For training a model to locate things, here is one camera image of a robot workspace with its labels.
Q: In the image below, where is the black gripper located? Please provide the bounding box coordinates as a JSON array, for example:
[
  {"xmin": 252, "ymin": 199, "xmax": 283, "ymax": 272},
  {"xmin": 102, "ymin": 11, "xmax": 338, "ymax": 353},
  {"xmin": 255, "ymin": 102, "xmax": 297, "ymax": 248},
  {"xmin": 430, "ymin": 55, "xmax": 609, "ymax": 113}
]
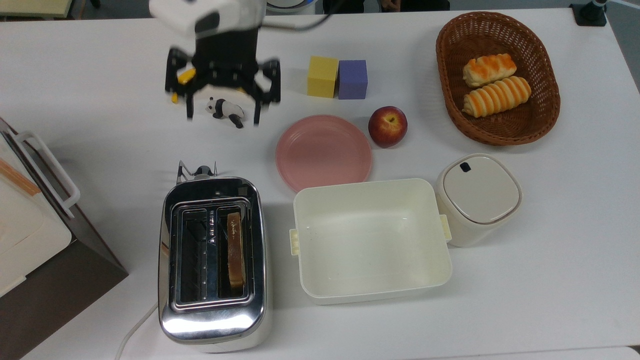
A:
[{"xmin": 164, "ymin": 27, "xmax": 282, "ymax": 126}]

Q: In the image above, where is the brown bread slice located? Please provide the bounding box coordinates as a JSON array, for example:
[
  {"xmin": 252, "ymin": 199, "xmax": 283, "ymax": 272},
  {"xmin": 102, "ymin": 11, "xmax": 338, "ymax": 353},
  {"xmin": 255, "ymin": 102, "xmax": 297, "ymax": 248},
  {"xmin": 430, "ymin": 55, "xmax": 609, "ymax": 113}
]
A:
[{"xmin": 226, "ymin": 211, "xmax": 247, "ymax": 289}]

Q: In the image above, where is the chrome two-slot toaster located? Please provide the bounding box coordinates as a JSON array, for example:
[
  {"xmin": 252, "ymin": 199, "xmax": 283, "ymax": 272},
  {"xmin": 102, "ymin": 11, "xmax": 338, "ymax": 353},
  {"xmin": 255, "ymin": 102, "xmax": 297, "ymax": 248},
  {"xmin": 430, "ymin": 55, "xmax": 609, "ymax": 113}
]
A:
[{"xmin": 157, "ymin": 176, "xmax": 274, "ymax": 354}]

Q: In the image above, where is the short orange-striped bread roll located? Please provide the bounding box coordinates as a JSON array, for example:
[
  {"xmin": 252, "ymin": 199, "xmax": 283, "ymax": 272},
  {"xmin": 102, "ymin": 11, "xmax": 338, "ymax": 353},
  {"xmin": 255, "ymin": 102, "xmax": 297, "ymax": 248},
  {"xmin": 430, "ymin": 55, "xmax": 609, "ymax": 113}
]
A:
[{"xmin": 462, "ymin": 53, "xmax": 518, "ymax": 89}]

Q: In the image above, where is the long orange-striped bread roll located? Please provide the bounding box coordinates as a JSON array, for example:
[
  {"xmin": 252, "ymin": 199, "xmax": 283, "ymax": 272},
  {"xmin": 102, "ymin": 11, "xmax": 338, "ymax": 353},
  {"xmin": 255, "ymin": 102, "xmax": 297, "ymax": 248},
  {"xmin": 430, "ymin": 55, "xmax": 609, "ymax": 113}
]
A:
[{"xmin": 461, "ymin": 76, "xmax": 532, "ymax": 119}]

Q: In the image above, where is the panda toy figure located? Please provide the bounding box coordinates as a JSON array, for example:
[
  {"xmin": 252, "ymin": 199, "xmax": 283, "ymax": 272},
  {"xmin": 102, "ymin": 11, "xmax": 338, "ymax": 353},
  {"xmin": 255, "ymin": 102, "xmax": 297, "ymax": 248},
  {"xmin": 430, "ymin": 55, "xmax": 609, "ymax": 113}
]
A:
[{"xmin": 205, "ymin": 96, "xmax": 246, "ymax": 129}]

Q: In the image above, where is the yellow banana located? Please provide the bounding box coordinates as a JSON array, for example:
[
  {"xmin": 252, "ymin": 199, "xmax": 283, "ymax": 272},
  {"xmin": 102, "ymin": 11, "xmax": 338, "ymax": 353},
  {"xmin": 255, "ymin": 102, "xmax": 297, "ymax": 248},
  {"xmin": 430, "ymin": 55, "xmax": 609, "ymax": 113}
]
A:
[{"xmin": 171, "ymin": 68, "xmax": 198, "ymax": 105}]

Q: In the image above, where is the yellow foam cube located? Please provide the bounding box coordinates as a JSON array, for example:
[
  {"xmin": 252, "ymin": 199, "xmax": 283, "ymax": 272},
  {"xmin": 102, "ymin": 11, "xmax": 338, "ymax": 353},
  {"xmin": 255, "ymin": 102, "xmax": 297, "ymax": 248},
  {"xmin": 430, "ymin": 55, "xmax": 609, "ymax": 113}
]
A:
[{"xmin": 306, "ymin": 55, "xmax": 340, "ymax": 99}]

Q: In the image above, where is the pink plate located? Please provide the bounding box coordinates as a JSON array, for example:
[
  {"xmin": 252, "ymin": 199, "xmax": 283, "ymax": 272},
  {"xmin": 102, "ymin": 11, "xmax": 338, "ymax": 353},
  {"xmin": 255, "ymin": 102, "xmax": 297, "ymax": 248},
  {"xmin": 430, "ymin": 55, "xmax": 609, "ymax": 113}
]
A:
[{"xmin": 275, "ymin": 114, "xmax": 374, "ymax": 193}]

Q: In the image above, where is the purple foam cube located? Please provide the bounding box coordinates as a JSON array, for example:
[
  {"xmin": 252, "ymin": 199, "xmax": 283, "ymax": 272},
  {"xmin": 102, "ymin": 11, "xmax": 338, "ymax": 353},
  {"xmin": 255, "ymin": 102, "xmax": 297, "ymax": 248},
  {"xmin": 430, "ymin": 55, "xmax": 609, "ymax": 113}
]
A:
[{"xmin": 337, "ymin": 59, "xmax": 369, "ymax": 100}]

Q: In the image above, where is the red apple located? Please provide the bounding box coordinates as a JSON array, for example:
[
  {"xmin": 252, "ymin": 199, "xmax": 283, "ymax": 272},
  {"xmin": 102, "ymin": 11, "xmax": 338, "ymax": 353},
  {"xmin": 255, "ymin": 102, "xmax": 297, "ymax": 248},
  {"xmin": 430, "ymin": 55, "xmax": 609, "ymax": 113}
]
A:
[{"xmin": 368, "ymin": 105, "xmax": 408, "ymax": 149}]

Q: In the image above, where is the cream plastic rectangular container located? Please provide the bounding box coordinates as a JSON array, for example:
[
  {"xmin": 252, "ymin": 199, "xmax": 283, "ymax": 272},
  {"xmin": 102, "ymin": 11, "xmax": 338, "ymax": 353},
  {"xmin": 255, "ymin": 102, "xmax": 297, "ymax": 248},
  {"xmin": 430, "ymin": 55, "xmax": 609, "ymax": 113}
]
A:
[{"xmin": 289, "ymin": 178, "xmax": 454, "ymax": 306}]

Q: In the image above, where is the yellow background table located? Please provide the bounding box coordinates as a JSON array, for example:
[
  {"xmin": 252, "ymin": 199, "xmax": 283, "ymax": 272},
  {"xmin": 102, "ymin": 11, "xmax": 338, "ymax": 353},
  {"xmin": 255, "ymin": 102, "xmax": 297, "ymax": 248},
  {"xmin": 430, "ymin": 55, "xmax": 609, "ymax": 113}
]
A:
[{"xmin": 0, "ymin": 0, "xmax": 77, "ymax": 20}]

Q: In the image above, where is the white lidded trash bin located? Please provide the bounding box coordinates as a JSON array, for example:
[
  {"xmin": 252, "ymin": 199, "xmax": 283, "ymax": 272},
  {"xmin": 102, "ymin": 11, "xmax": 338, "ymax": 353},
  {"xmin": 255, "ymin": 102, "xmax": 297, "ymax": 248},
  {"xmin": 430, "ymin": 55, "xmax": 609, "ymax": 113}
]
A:
[{"xmin": 435, "ymin": 153, "xmax": 523, "ymax": 248}]

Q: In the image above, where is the brown wicker basket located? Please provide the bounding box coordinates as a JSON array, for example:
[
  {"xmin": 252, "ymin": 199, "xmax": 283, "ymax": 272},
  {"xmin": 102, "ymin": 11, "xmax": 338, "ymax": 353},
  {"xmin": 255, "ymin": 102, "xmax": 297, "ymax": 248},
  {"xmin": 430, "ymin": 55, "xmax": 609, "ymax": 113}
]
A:
[{"xmin": 435, "ymin": 11, "xmax": 561, "ymax": 147}]

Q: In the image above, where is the wire toast rack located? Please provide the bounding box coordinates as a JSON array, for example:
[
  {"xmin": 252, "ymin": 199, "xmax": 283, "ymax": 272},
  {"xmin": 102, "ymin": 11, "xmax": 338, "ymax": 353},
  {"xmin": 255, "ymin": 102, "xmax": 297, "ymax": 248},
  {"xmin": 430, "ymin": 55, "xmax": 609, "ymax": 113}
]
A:
[{"xmin": 175, "ymin": 160, "xmax": 218, "ymax": 185}]

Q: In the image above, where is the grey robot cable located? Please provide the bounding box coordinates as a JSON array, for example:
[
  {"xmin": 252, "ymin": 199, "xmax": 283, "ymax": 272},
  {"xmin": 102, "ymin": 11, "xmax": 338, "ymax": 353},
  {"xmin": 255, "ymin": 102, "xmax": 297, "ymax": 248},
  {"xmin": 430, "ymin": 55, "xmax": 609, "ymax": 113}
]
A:
[{"xmin": 261, "ymin": 12, "xmax": 333, "ymax": 32}]

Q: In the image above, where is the white oven with handle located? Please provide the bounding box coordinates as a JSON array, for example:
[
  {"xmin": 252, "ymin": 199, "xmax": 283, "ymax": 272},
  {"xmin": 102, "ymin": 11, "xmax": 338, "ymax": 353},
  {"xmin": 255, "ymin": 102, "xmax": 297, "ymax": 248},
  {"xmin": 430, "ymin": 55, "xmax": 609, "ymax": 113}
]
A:
[{"xmin": 0, "ymin": 117, "xmax": 129, "ymax": 360}]

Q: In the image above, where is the white toaster power cable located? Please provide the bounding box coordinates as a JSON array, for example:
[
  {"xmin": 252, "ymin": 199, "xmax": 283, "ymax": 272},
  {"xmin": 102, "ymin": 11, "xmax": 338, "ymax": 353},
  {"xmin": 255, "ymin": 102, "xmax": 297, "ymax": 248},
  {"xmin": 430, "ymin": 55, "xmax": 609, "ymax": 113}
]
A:
[{"xmin": 114, "ymin": 302, "xmax": 160, "ymax": 360}]

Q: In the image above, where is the black camera stand base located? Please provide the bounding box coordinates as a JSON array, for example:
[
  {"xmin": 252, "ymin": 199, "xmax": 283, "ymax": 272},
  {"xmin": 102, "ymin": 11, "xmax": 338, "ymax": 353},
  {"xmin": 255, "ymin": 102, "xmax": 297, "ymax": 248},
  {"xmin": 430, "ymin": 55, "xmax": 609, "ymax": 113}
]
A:
[{"xmin": 570, "ymin": 0, "xmax": 609, "ymax": 27}]

